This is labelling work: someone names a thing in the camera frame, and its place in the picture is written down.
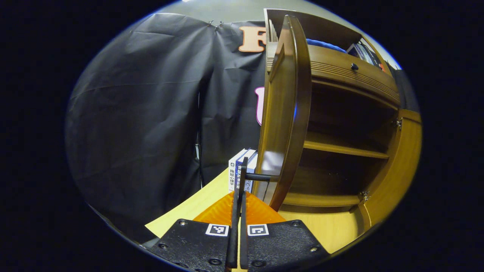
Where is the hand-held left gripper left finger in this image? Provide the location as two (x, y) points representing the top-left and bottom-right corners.
(145, 191), (241, 272)

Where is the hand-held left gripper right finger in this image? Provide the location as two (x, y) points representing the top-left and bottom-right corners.
(240, 191), (330, 271)

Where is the wooden double-door shoe cabinet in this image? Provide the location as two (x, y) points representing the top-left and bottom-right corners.
(251, 8), (423, 228)

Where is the wooden cabinet door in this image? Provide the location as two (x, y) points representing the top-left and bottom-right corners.
(237, 15), (313, 212)
(358, 109), (423, 228)

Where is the wooden cabinet drawer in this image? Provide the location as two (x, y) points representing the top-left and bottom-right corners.
(267, 42), (401, 110)

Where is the blue and white paperback book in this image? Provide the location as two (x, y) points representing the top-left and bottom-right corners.
(235, 149), (260, 193)

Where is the black backdrop cloth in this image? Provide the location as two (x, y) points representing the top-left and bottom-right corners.
(65, 13), (419, 244)

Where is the folded blue towel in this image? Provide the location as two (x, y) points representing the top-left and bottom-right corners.
(306, 39), (346, 53)

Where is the blue cover book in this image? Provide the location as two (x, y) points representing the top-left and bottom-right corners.
(346, 43), (364, 62)

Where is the light spine book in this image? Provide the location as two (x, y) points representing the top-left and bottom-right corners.
(355, 40), (375, 67)

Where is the dark spine book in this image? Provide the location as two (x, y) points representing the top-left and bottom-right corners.
(362, 37), (387, 72)

